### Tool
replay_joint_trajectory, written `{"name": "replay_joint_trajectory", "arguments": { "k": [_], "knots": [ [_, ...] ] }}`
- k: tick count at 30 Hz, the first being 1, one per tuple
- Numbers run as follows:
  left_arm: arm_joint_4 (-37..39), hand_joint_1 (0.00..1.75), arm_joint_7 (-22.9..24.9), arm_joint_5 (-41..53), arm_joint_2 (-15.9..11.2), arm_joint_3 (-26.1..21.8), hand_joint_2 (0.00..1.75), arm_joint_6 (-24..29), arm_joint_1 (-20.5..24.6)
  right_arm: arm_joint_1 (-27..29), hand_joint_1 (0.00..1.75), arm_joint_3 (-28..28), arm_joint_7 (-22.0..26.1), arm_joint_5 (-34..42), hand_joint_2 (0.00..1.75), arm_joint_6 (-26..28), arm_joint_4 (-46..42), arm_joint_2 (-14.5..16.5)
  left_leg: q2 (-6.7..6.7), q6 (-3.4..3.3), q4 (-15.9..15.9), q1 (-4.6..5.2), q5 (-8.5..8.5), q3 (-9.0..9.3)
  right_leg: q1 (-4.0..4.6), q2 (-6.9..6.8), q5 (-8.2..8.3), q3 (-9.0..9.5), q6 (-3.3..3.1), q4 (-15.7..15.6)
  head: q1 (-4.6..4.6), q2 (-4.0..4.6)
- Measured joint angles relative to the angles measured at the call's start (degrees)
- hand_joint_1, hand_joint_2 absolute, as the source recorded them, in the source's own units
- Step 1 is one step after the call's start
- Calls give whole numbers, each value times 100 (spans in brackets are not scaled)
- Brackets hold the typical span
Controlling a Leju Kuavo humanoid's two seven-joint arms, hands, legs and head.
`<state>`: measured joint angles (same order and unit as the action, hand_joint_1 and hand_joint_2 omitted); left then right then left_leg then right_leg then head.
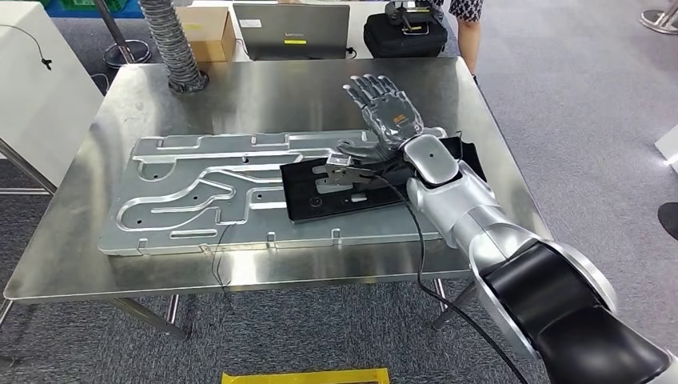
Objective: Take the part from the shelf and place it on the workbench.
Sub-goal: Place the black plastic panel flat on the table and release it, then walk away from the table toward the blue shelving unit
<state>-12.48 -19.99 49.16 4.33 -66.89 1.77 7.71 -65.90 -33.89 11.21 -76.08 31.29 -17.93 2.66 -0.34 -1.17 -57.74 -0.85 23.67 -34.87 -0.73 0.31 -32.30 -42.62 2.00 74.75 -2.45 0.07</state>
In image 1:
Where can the white desk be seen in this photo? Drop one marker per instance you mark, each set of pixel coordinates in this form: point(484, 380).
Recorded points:
point(356, 21)

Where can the white cabinet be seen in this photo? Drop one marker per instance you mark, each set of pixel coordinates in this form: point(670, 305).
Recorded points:
point(47, 116)

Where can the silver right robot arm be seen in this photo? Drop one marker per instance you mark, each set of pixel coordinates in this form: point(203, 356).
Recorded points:
point(461, 201)

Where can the black plastic plate frame part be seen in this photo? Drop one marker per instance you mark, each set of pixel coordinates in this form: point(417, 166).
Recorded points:
point(302, 185)

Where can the person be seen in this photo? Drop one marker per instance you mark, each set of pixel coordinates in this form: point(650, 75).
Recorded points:
point(469, 37)

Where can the stainless steel workbench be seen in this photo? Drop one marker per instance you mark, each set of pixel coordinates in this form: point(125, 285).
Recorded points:
point(265, 100)

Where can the black carry bag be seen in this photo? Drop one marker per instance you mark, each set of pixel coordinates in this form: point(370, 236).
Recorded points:
point(402, 45)

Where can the green crate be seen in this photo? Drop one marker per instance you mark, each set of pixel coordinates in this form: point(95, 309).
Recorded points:
point(84, 4)

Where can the black device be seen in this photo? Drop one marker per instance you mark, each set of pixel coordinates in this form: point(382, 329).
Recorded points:
point(410, 13)

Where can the grey laptop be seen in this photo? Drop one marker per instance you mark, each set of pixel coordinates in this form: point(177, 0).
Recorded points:
point(291, 26)

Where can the stamped silver metal panel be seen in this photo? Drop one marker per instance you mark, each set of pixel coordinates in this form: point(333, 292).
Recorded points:
point(212, 233)

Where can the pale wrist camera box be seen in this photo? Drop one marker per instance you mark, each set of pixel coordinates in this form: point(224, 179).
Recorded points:
point(339, 161)

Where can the yellow floor tape square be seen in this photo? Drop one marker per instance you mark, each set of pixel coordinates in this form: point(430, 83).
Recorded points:
point(307, 377)

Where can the pole stand with round base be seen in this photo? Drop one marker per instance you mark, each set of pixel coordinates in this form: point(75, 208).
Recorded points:
point(127, 53)

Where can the silver stanchion base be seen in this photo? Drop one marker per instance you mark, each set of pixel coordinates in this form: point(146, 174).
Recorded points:
point(659, 18)

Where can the black stanchion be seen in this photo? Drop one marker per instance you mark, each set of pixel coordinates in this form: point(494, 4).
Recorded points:
point(670, 220)

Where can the cardboard box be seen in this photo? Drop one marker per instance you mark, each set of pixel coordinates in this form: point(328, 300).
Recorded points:
point(206, 34)

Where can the steel table frame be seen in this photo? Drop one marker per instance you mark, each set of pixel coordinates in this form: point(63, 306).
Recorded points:
point(26, 165)

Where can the white panel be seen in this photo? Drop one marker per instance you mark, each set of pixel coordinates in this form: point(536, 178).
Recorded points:
point(670, 148)

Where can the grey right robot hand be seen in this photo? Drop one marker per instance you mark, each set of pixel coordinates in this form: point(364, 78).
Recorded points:
point(392, 116)

